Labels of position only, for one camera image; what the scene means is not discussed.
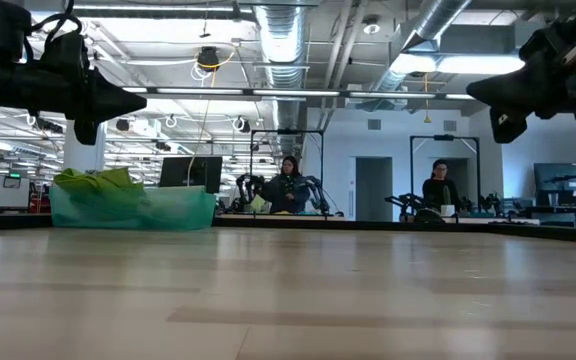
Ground translucent teal plastic bin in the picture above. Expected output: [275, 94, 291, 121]
[49, 184, 218, 232]

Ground black ceiling-hung device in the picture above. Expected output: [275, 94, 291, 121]
[196, 45, 222, 72]

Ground red background object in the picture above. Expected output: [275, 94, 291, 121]
[27, 183, 52, 215]

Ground black table frame rim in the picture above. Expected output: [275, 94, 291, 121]
[0, 212, 576, 246]

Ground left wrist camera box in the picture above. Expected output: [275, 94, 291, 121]
[22, 29, 92, 81]

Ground cactus in white pot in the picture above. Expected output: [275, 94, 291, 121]
[440, 184, 457, 217]

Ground yellow hanging cord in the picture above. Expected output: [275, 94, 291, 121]
[421, 72, 432, 125]

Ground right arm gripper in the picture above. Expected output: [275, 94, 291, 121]
[466, 4, 576, 145]

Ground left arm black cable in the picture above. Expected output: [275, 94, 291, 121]
[20, 0, 84, 61]

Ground person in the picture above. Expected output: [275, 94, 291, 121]
[262, 155, 313, 215]
[421, 158, 462, 214]

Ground dark computer monitor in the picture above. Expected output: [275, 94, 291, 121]
[533, 162, 576, 194]

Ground lime green microfiber towel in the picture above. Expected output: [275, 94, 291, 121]
[52, 167, 145, 206]

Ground black background station frame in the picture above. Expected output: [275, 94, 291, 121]
[409, 133, 482, 219]
[249, 128, 325, 176]

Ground black background robot arms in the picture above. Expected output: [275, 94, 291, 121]
[232, 172, 345, 217]
[385, 192, 502, 224]

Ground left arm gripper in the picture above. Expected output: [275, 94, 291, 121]
[0, 62, 148, 146]

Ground white square pillar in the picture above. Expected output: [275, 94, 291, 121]
[62, 119, 108, 174]

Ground grey door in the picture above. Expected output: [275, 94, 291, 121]
[355, 156, 394, 222]

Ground silver ventilation duct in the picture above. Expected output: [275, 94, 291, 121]
[367, 0, 472, 99]
[253, 0, 310, 132]

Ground black computer monitor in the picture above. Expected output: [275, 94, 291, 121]
[159, 155, 224, 195]

